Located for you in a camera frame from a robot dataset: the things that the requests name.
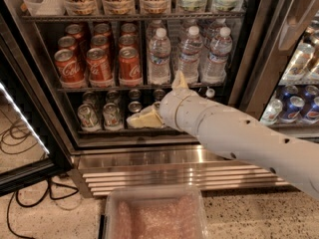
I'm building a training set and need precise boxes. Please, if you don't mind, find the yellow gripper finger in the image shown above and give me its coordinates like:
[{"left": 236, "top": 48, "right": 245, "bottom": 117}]
[
  {"left": 127, "top": 106, "right": 163, "bottom": 128},
  {"left": 171, "top": 70, "right": 188, "bottom": 90}
]

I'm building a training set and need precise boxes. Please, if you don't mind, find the water bottle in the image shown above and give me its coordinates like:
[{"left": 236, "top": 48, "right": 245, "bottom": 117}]
[
  {"left": 148, "top": 28, "right": 171, "bottom": 85},
  {"left": 177, "top": 26, "right": 203, "bottom": 84},
  {"left": 200, "top": 27, "right": 232, "bottom": 84}
]

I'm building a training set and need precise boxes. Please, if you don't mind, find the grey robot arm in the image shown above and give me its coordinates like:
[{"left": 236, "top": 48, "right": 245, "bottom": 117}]
[{"left": 127, "top": 72, "right": 319, "bottom": 199}]

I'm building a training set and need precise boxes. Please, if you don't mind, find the right brown tea bottle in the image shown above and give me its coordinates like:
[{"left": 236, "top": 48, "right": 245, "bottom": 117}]
[{"left": 205, "top": 89, "right": 215, "bottom": 101}]

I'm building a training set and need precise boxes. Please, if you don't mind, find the stainless steel fridge base grille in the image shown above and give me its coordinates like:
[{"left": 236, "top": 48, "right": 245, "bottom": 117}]
[{"left": 70, "top": 144, "right": 287, "bottom": 197}]

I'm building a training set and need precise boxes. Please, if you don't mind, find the right fridge glass door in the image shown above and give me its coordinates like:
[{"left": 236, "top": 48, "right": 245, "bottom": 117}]
[{"left": 227, "top": 0, "right": 319, "bottom": 141}]

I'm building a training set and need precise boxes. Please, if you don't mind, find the open fridge glass door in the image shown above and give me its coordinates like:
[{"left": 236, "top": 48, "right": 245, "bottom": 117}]
[{"left": 0, "top": 0, "right": 71, "bottom": 196}]

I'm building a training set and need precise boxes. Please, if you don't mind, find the empty clear shelf tray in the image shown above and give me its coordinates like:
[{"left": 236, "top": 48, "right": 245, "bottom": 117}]
[{"left": 24, "top": 0, "right": 65, "bottom": 16}]

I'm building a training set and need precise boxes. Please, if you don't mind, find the front right blue pepsi can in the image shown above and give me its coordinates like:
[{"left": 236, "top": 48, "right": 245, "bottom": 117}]
[{"left": 153, "top": 101, "right": 160, "bottom": 110}]

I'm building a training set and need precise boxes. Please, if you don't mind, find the blue pepsi can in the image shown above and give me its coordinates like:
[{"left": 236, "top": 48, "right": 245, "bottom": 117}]
[
  {"left": 128, "top": 101, "right": 143, "bottom": 116},
  {"left": 153, "top": 101, "right": 160, "bottom": 110}
]

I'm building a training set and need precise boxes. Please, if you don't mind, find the front left blue pepsi can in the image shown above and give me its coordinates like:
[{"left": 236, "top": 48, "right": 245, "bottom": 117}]
[{"left": 128, "top": 101, "right": 143, "bottom": 116}]

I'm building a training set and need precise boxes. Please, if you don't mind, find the green soda can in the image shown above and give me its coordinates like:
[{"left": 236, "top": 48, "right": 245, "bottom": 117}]
[
  {"left": 77, "top": 104, "right": 101, "bottom": 131},
  {"left": 103, "top": 103, "right": 123, "bottom": 130}
]

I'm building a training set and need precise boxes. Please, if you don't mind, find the front right cola can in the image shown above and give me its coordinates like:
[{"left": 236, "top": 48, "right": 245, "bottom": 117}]
[{"left": 119, "top": 47, "right": 143, "bottom": 86}]

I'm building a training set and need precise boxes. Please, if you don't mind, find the cola can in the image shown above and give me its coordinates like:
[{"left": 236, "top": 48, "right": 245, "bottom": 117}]
[
  {"left": 54, "top": 49, "right": 86, "bottom": 89},
  {"left": 86, "top": 48, "right": 113, "bottom": 88},
  {"left": 65, "top": 24, "right": 86, "bottom": 41},
  {"left": 58, "top": 36, "right": 79, "bottom": 56},
  {"left": 121, "top": 23, "right": 138, "bottom": 36},
  {"left": 91, "top": 35, "right": 110, "bottom": 50},
  {"left": 94, "top": 23, "right": 113, "bottom": 37},
  {"left": 119, "top": 47, "right": 143, "bottom": 86},
  {"left": 119, "top": 35, "right": 138, "bottom": 48}
]

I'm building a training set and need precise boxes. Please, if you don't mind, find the front left green soda can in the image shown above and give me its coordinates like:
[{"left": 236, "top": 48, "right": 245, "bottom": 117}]
[{"left": 77, "top": 104, "right": 101, "bottom": 131}]

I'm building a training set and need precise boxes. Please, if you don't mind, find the front middle cola can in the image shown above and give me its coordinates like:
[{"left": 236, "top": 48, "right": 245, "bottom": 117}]
[{"left": 86, "top": 48, "right": 113, "bottom": 88}]

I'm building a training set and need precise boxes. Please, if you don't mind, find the middle right cola can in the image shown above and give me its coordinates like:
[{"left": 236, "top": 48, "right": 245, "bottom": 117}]
[{"left": 119, "top": 35, "right": 138, "bottom": 48}]

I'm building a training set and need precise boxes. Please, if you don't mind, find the back right cola can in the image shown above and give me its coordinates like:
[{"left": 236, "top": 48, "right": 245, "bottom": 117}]
[{"left": 121, "top": 23, "right": 138, "bottom": 36}]

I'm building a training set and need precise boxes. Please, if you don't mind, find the middle centre cola can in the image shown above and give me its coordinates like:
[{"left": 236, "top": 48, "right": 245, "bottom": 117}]
[{"left": 91, "top": 35, "right": 110, "bottom": 50}]

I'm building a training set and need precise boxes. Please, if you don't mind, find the front left cola can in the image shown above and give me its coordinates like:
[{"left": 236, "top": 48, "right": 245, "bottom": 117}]
[{"left": 54, "top": 49, "right": 86, "bottom": 89}]

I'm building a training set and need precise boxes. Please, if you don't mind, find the back centre cola can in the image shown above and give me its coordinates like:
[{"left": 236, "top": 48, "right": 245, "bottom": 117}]
[{"left": 94, "top": 23, "right": 113, "bottom": 37}]

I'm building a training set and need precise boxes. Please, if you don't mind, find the clear plastic storage bin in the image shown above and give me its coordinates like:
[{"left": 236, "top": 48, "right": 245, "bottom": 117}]
[{"left": 101, "top": 185, "right": 208, "bottom": 239}]

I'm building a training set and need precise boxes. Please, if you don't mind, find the middle left cola can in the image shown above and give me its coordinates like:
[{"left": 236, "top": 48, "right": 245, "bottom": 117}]
[{"left": 58, "top": 36, "right": 79, "bottom": 56}]

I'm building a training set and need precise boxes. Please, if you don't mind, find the back left cola can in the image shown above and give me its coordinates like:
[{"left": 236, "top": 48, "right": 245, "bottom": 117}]
[{"left": 65, "top": 24, "right": 86, "bottom": 41}]

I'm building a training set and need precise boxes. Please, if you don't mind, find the black floor cable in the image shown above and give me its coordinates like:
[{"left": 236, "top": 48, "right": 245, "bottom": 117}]
[{"left": 5, "top": 177, "right": 80, "bottom": 239}]

